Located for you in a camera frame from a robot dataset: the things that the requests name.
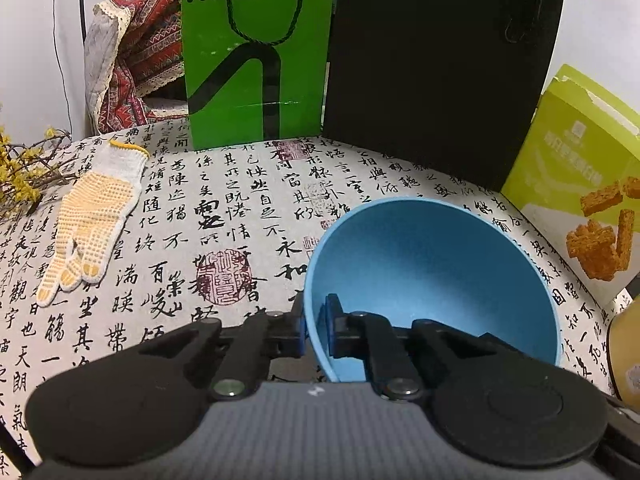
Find blue bowl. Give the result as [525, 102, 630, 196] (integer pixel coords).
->
[304, 197, 562, 382]

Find calligraphy print tablecloth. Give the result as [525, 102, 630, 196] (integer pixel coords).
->
[1, 120, 629, 458]

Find yellow dotted work glove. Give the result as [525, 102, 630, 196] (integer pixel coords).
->
[36, 140, 150, 308]

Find green snack box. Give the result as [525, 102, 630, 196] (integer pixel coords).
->
[501, 65, 639, 304]

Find yellow flower branches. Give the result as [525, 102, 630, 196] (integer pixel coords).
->
[1, 127, 77, 221]

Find black paper bag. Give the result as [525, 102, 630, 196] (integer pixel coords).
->
[323, 0, 563, 190]

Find green paper shopping bag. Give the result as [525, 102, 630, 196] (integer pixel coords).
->
[181, 0, 333, 150]

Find red patterned blanket on chair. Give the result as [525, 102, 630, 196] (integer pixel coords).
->
[84, 0, 188, 134]

